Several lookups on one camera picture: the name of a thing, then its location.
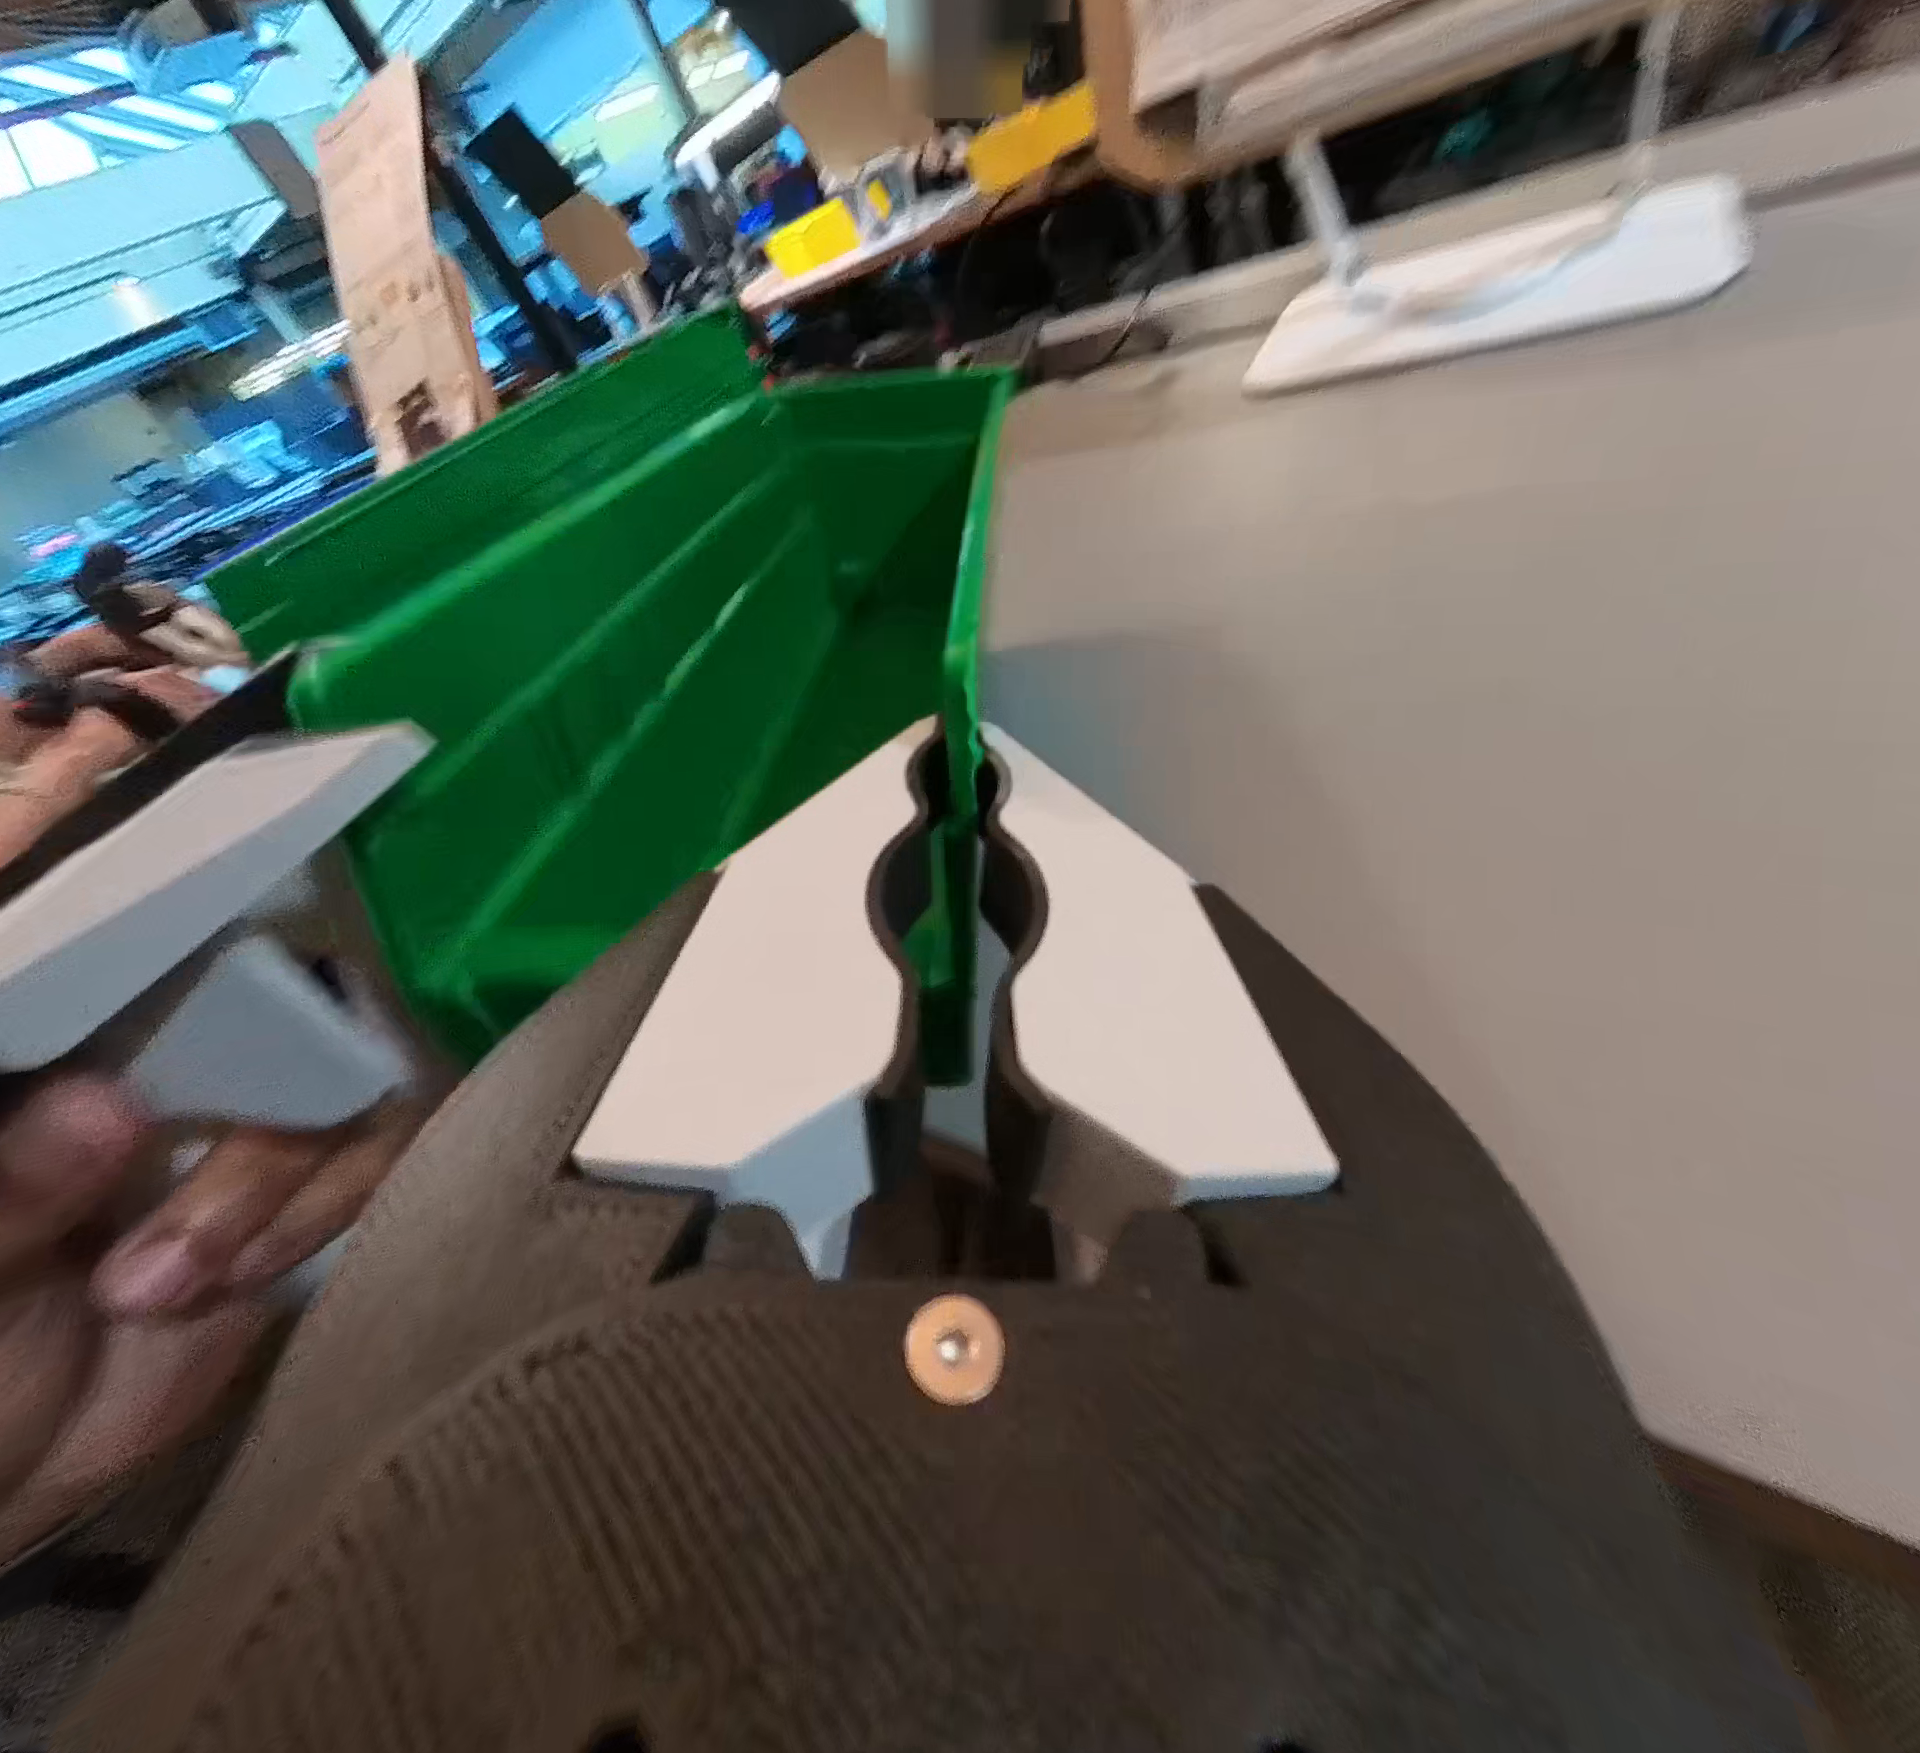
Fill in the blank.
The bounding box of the cardboard poster stand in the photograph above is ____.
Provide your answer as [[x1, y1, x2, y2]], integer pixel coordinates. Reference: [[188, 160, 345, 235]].
[[315, 60, 499, 474], [1081, 0, 1920, 397]]

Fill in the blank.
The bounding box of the yellow plastic bin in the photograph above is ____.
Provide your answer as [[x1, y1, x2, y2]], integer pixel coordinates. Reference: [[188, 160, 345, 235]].
[[767, 198, 878, 278], [967, 80, 1098, 197]]

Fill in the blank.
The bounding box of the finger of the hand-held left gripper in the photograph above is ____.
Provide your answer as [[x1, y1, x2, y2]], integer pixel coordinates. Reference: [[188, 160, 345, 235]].
[[0, 718, 442, 1076]]

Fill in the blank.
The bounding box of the grey desk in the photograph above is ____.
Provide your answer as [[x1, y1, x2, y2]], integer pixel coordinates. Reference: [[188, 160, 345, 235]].
[[983, 64, 1920, 1550]]

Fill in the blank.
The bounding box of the wooden background desk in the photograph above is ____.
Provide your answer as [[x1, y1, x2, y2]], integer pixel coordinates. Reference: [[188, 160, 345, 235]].
[[743, 156, 1111, 314]]

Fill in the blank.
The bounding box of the person's left hand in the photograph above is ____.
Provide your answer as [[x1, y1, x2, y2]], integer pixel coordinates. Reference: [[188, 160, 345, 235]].
[[0, 1076, 427, 1565]]

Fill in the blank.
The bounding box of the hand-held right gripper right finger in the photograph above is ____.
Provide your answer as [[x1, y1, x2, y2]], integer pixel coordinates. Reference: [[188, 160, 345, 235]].
[[979, 724, 1347, 1214]]

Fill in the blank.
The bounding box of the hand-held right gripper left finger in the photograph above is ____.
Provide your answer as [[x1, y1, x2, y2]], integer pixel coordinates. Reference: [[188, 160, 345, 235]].
[[571, 715, 951, 1280]]

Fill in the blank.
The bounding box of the green plastic bin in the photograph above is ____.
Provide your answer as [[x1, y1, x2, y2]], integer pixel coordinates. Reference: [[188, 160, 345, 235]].
[[281, 368, 1018, 1094], [203, 302, 773, 660]]

